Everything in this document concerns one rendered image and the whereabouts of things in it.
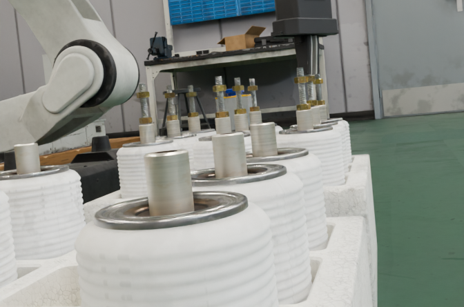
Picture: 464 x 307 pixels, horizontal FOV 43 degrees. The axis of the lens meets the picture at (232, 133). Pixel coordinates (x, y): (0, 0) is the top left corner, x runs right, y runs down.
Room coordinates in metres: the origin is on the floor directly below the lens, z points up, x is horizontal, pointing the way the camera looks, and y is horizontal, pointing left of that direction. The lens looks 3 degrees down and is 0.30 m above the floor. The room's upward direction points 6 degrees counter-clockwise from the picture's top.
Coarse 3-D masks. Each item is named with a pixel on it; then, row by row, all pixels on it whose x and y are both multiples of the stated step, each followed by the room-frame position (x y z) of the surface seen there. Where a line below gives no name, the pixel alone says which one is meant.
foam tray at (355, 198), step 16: (352, 160) 1.09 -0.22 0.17; (368, 160) 1.03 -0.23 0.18; (352, 176) 0.84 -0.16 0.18; (368, 176) 0.92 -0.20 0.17; (112, 192) 0.92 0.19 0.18; (336, 192) 0.75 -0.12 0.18; (352, 192) 0.74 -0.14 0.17; (368, 192) 0.84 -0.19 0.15; (96, 208) 0.83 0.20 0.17; (336, 208) 0.75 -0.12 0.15; (352, 208) 0.74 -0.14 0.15; (368, 208) 0.78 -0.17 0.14; (368, 224) 0.74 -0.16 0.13; (368, 240) 0.74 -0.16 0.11; (368, 256) 0.74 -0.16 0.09
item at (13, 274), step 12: (0, 192) 0.47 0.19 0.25; (0, 204) 0.46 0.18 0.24; (0, 216) 0.46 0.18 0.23; (0, 228) 0.46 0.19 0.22; (0, 240) 0.45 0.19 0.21; (12, 240) 0.48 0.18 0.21; (0, 252) 0.45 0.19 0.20; (12, 252) 0.48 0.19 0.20; (0, 264) 0.45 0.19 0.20; (12, 264) 0.47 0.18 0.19; (0, 276) 0.45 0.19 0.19; (12, 276) 0.47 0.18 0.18
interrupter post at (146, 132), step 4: (148, 124) 0.88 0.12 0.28; (152, 124) 0.88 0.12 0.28; (140, 128) 0.88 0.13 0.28; (144, 128) 0.88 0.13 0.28; (148, 128) 0.88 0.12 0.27; (152, 128) 0.88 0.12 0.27; (140, 132) 0.88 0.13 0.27; (144, 132) 0.88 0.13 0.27; (148, 132) 0.88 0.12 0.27; (152, 132) 0.88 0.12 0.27; (140, 136) 0.88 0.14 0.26; (144, 136) 0.88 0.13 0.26; (148, 136) 0.88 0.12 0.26; (152, 136) 0.88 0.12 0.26; (140, 140) 0.88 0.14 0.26; (144, 140) 0.88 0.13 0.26; (148, 140) 0.88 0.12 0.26; (152, 140) 0.88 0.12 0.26
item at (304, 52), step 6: (294, 36) 0.94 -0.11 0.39; (300, 36) 0.93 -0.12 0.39; (306, 36) 0.93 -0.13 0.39; (294, 42) 0.95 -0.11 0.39; (300, 42) 0.93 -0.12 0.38; (306, 42) 0.93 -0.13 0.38; (300, 48) 0.94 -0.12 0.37; (306, 48) 0.93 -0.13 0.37; (300, 54) 0.94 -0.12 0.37; (306, 54) 0.93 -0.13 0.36; (300, 60) 0.94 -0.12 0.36; (306, 60) 0.93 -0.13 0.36; (300, 66) 0.94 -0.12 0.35; (306, 66) 0.93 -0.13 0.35; (306, 72) 0.93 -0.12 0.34
